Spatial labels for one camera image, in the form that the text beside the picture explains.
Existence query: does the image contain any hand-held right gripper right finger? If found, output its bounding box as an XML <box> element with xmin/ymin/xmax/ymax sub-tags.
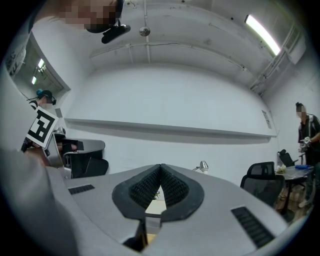
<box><xmin>146</xmin><ymin>163</ymin><xmax>293</xmax><ymax>256</ymax></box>

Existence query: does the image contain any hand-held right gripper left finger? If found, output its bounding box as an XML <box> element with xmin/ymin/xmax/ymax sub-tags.
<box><xmin>46</xmin><ymin>163</ymin><xmax>163</xmax><ymax>256</ymax></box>

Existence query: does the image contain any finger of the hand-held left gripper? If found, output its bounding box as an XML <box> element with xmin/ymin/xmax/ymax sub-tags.
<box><xmin>69</xmin><ymin>150</ymin><xmax>110</xmax><ymax>179</ymax></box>
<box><xmin>60</xmin><ymin>138</ymin><xmax>106</xmax><ymax>154</ymax></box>

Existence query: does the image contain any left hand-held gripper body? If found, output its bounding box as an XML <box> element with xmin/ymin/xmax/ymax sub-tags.
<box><xmin>25</xmin><ymin>105</ymin><xmax>74</xmax><ymax>180</ymax></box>

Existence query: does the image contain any grey box with red button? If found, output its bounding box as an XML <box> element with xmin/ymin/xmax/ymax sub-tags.
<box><xmin>144</xmin><ymin>197</ymin><xmax>168</xmax><ymax>236</ymax></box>

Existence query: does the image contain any person's left forearm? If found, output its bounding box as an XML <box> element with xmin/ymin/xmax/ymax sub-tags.
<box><xmin>23</xmin><ymin>146</ymin><xmax>52</xmax><ymax>167</ymax></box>

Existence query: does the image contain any silver desk lamp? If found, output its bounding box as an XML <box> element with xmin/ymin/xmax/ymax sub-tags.
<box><xmin>191</xmin><ymin>160</ymin><xmax>210</xmax><ymax>174</ymax></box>

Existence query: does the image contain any interior glass window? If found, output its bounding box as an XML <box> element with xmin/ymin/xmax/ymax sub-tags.
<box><xmin>12</xmin><ymin>32</ymin><xmax>72</xmax><ymax>93</ymax></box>

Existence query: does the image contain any black office chair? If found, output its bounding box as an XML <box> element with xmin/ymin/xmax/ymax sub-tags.
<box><xmin>277</xmin><ymin>148</ymin><xmax>300</xmax><ymax>168</ymax></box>
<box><xmin>239</xmin><ymin>160</ymin><xmax>287</xmax><ymax>209</ymax></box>

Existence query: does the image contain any person's grey printed t-shirt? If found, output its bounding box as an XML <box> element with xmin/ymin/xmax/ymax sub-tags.
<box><xmin>0</xmin><ymin>14</ymin><xmax>35</xmax><ymax>151</ymax></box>

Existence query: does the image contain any round black table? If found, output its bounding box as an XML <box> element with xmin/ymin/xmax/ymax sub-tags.
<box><xmin>274</xmin><ymin>165</ymin><xmax>316</xmax><ymax>216</ymax></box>

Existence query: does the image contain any person's head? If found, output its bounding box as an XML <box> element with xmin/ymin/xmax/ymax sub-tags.
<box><xmin>59</xmin><ymin>0</ymin><xmax>125</xmax><ymax>34</ymax></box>

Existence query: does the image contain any silver ceiling dome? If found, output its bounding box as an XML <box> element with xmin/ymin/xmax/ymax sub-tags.
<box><xmin>138</xmin><ymin>25</ymin><xmax>152</xmax><ymax>38</ymax></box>

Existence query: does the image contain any ceiling tube light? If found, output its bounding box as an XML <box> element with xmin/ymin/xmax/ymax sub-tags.
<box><xmin>244</xmin><ymin>14</ymin><xmax>281</xmax><ymax>57</ymax></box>

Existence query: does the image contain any black head-worn camera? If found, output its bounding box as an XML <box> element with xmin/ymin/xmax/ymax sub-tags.
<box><xmin>100</xmin><ymin>24</ymin><xmax>132</xmax><ymax>45</ymax></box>

